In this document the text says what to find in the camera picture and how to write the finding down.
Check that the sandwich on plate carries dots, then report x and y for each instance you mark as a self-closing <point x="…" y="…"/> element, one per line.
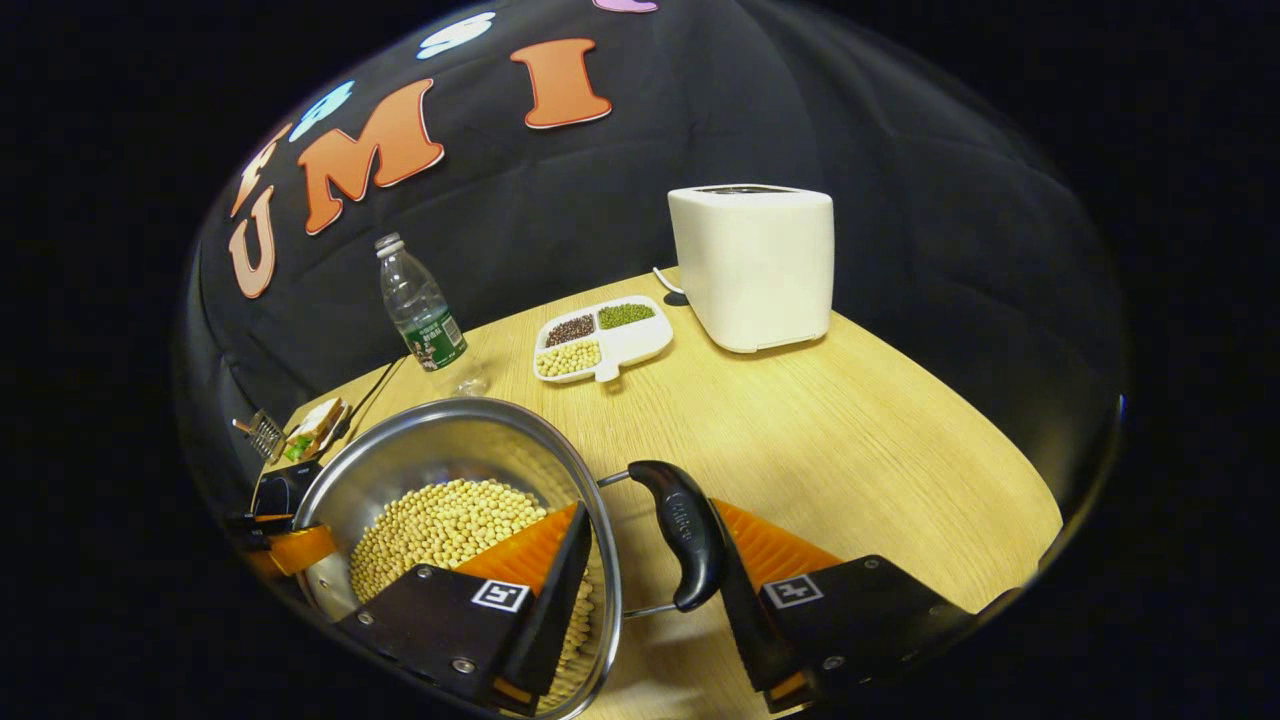
<point x="312" y="430"/>

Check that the black induction cooktop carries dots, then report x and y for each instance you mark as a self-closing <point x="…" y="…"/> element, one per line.
<point x="280" y="490"/>

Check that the clear plastic water bottle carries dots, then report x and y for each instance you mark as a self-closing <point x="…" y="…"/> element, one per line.
<point x="420" y="310"/>

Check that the white divided bean dish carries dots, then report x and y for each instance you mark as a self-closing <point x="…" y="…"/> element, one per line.
<point x="630" y="340"/>

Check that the pile of yellow soybeans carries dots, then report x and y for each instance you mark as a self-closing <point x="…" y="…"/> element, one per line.
<point x="430" y="530"/>

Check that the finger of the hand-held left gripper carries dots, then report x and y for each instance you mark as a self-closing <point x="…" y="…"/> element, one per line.
<point x="300" y="550"/>

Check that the white toaster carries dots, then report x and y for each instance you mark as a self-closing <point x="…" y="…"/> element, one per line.
<point x="750" y="270"/>

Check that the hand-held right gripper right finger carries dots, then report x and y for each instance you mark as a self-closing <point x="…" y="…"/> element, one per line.
<point x="755" y="640"/>

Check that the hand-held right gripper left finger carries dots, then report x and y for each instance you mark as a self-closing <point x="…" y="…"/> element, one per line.
<point x="560" y="600"/>

